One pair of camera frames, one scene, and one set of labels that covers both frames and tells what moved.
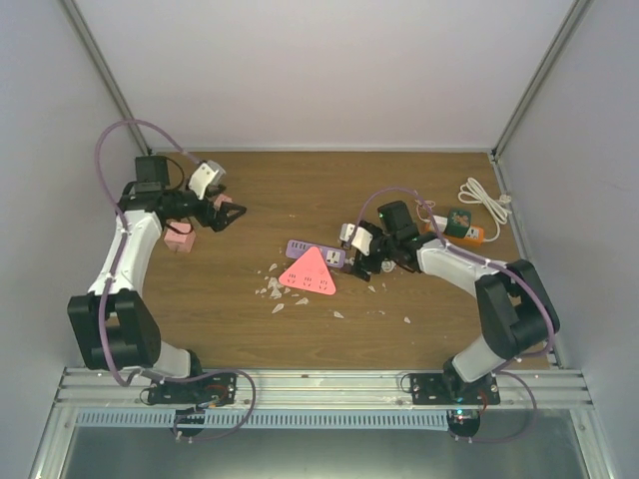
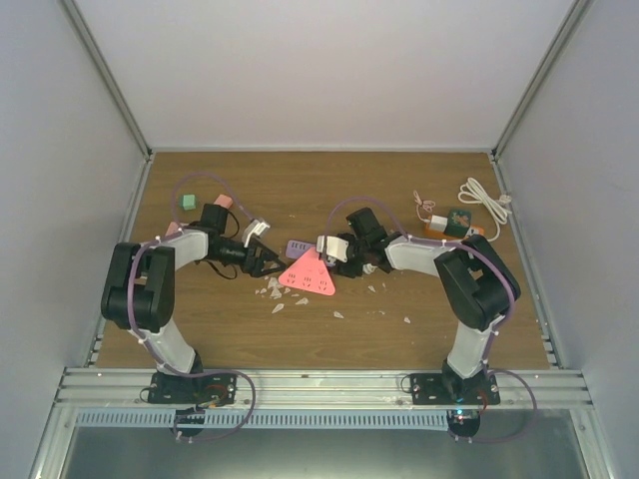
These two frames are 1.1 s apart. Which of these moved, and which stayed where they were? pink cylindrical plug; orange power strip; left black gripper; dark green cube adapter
Moved: left black gripper
Stayed: dark green cube adapter; pink cylindrical plug; orange power strip
